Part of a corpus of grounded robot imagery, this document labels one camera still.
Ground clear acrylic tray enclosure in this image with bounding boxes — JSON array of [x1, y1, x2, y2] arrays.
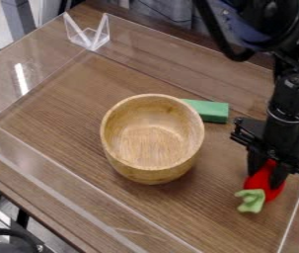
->
[[0, 8, 299, 253]]

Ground wooden bowl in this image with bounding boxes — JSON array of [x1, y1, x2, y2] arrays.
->
[[100, 94, 204, 185]]

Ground black metal device base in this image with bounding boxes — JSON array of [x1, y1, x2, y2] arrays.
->
[[6, 220, 56, 253]]

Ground red plush fruit green leaf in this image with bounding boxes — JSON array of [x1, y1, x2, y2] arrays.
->
[[235, 159, 284, 213]]

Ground clear acrylic corner bracket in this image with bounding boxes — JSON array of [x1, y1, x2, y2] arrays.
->
[[62, 12, 111, 51]]

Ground green sponge block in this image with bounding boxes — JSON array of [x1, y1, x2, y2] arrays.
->
[[183, 99, 229, 124]]

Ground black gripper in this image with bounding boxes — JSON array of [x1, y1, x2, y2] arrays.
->
[[231, 110, 299, 190]]

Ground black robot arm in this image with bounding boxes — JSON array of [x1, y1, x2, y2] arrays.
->
[[192, 0, 299, 190]]

